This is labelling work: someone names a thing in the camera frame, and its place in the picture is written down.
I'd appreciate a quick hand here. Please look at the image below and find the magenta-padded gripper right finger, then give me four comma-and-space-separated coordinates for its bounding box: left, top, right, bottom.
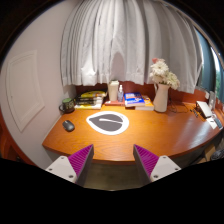
133, 143, 182, 186

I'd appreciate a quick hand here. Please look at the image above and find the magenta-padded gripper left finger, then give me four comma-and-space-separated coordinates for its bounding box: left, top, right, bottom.
45, 143, 95, 188

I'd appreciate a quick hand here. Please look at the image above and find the dark grey computer mouse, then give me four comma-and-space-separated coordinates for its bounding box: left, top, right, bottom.
61, 119, 76, 133

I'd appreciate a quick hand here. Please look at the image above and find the white and grey mouse pad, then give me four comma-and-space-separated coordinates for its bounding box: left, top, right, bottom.
85, 110, 130, 136

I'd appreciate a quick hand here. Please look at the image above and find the dark green mug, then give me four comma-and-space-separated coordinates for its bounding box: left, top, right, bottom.
58, 97, 76, 114

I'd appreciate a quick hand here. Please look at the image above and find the orange book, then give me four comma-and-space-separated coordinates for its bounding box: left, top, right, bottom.
134, 94, 155, 112

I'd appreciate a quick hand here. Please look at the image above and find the white notepad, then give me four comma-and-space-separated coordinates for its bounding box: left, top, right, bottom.
205, 115, 224, 131

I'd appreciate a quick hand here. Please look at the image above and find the white pitcher vase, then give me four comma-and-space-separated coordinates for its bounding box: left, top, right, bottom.
152, 82, 171, 113

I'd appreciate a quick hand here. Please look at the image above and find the white laptop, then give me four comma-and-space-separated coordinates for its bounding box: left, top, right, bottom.
195, 100, 214, 119

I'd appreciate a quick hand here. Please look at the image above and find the yellow and black book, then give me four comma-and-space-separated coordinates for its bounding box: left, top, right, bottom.
79, 90, 108, 99

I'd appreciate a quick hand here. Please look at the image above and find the red book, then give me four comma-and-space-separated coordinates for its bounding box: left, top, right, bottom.
104, 99, 126, 107

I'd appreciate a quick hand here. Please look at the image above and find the clear spray bottle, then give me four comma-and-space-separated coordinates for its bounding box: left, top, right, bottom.
117, 84, 125, 103

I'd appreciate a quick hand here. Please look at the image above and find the white upright box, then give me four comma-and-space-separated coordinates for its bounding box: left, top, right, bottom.
208, 90, 217, 111

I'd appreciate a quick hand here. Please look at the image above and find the cream tumbler cup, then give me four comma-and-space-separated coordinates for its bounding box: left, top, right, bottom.
107, 79, 120, 102

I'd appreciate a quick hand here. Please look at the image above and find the window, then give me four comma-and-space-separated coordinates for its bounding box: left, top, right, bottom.
194, 29, 224, 104

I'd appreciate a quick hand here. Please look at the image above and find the white curtain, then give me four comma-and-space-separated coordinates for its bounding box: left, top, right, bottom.
59, 0, 204, 94

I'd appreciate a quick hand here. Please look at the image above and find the black cable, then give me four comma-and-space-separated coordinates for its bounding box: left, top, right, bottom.
168, 99, 198, 114

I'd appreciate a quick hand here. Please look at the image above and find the white wall panel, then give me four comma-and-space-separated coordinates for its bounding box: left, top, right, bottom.
5, 49, 46, 133

